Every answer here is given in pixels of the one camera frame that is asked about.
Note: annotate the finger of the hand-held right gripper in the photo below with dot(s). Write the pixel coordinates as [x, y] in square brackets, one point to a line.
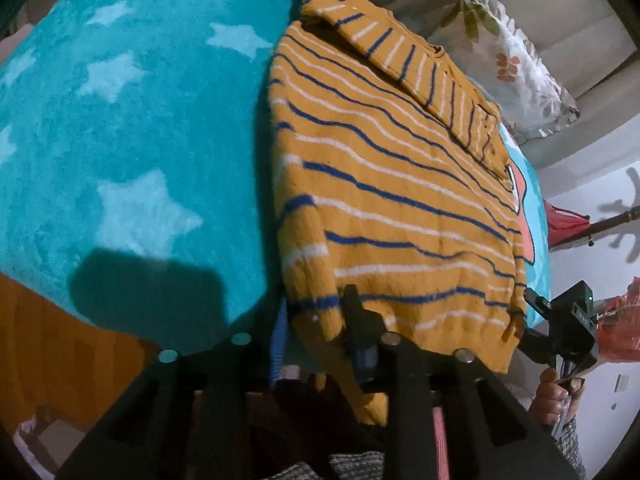
[537, 302]

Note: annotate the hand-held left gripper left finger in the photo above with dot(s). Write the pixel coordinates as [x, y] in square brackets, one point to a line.
[220, 410]

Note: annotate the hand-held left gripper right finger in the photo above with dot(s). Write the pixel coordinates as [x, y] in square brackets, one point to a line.
[362, 357]

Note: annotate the yellow striped knit sweater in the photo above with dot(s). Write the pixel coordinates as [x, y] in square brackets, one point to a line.
[380, 185]

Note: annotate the person's right forearm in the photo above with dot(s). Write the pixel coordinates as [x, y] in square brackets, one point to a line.
[570, 452]

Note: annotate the person's right hand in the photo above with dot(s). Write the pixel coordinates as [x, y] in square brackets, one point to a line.
[550, 400]

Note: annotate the red plastic bag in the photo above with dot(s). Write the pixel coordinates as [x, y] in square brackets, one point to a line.
[620, 325]

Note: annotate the red cloth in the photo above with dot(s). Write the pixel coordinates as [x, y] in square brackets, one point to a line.
[562, 225]

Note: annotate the wooden coat rack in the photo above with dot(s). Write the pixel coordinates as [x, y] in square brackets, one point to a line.
[617, 222]

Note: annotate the person's striped clothing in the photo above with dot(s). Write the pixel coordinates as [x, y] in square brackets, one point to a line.
[442, 442]

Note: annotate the floral pillow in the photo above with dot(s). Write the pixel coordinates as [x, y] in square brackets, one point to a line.
[515, 70]

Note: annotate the beige sofa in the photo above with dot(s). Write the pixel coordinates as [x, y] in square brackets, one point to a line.
[575, 15]

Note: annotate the teal star blanket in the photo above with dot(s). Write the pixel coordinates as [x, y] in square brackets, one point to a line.
[125, 135]

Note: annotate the white wall socket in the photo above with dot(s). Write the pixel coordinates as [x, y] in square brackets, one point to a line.
[623, 383]

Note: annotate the wooden bed frame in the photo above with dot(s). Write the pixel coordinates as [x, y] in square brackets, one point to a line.
[55, 350]

